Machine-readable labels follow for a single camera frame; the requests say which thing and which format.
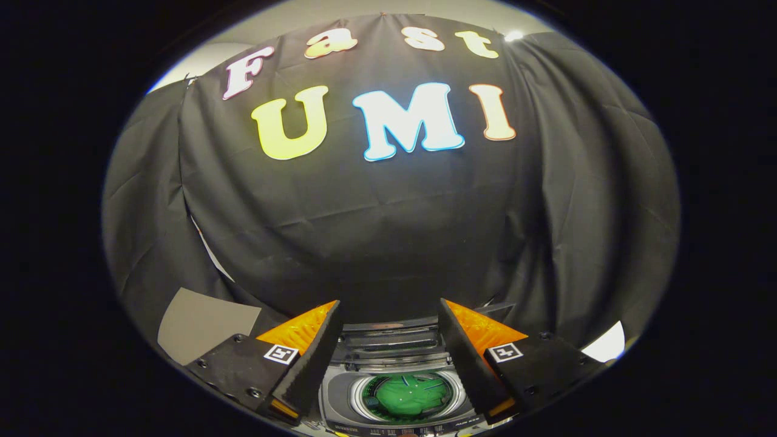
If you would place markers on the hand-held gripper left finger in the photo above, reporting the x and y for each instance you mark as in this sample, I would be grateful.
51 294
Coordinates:
315 361

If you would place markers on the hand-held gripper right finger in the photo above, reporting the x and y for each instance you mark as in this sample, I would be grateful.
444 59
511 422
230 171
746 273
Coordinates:
464 361

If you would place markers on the grey washing machine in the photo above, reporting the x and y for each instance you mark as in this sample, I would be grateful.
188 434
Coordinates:
340 394

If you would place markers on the green polo shirt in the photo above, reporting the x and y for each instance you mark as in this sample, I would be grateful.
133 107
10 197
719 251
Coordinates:
407 397

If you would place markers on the dark grey cabinet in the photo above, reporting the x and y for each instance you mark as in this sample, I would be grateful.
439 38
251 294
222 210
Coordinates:
200 325

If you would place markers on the white board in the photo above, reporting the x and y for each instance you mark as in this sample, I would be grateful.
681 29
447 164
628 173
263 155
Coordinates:
607 343

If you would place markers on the black backdrop cloth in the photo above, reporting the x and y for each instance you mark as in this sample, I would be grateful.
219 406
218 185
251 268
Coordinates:
364 212

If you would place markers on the ceiling light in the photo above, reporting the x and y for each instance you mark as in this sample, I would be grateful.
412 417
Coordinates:
513 35

